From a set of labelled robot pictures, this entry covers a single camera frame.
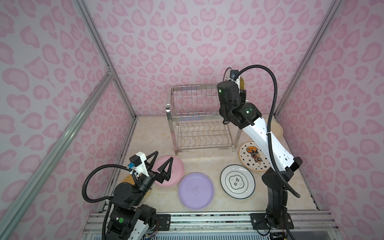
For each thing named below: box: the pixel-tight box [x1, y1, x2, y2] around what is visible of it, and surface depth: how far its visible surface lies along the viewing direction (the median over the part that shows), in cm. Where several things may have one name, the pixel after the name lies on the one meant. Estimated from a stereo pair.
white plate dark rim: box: [220, 164, 256, 200], surface depth 87 cm
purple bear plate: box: [178, 172, 215, 210], surface depth 84 cm
